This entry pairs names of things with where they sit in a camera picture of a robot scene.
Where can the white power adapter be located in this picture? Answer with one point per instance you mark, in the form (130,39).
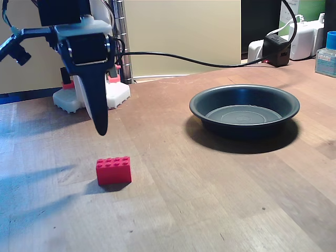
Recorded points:
(302,42)

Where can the black gripper camera on mount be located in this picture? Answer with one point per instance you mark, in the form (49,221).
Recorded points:
(18,52)

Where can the black cube usb charger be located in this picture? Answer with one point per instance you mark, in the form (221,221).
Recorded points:
(277,51)

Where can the chrome shelf pole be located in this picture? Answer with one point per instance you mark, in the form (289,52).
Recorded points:
(122,26)

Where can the green and white box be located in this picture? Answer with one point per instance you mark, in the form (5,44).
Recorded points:
(309,8)

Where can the red lego block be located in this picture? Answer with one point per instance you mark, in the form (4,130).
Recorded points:
(114,173)

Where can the bottle with blue cap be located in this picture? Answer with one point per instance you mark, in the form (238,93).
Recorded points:
(326,60)

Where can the white charger plug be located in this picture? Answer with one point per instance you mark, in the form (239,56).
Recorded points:
(319,36)

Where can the white power strip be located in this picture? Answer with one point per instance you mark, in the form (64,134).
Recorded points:
(255,51)

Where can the blue tape strip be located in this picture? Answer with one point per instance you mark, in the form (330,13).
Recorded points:
(15,97)

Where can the red and black table clamp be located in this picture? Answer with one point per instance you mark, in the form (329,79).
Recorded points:
(67,84)
(114,77)

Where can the dark round metal pan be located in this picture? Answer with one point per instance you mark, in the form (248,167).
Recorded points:
(244,115)

